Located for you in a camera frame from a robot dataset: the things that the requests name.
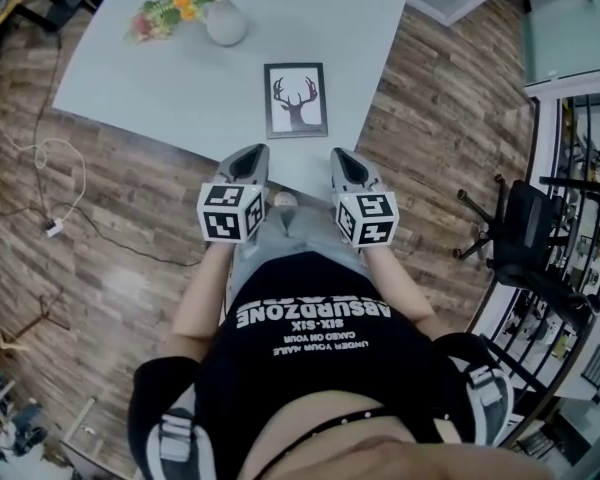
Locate grey trousers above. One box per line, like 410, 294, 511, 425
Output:
229, 202, 371, 314

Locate glass-top table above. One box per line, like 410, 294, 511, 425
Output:
521, 0, 600, 88

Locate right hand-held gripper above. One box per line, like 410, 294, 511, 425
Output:
329, 147, 400, 249

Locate grey left shoulder strap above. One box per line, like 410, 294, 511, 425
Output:
144, 407, 216, 480

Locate light wooden slat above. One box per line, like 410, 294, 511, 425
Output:
62, 400, 97, 444

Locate white round vase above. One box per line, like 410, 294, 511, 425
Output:
204, 0, 249, 47

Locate black studded neck strap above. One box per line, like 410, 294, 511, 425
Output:
252, 407, 451, 480

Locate black metal railing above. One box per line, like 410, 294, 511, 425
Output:
467, 92, 600, 449

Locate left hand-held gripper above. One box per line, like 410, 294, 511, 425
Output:
196, 142, 272, 245

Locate grey shoulder strap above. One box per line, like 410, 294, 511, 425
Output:
462, 362, 515, 447
144, 407, 216, 480

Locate grey right shoulder strap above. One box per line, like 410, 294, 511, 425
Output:
462, 362, 515, 447

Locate pile of dark clutter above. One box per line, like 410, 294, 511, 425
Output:
0, 312, 51, 464

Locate person's right forearm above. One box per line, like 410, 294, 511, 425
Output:
364, 245, 436, 342

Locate white floor cable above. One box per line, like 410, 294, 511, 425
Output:
0, 117, 87, 229

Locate black office chair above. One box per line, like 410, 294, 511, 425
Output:
452, 172, 600, 319

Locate person's left forearm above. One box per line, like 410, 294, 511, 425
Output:
171, 240, 234, 359

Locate framed deer picture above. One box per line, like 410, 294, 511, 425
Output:
263, 62, 329, 140

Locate yellow and orange flower bouquet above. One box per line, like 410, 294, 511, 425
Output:
125, 0, 245, 44

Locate black floor cable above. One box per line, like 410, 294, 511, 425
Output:
0, 32, 204, 269

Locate brown wooden coat rack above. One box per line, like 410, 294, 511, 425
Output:
0, 287, 72, 369

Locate black printed T-shirt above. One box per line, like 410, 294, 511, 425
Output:
127, 250, 491, 480

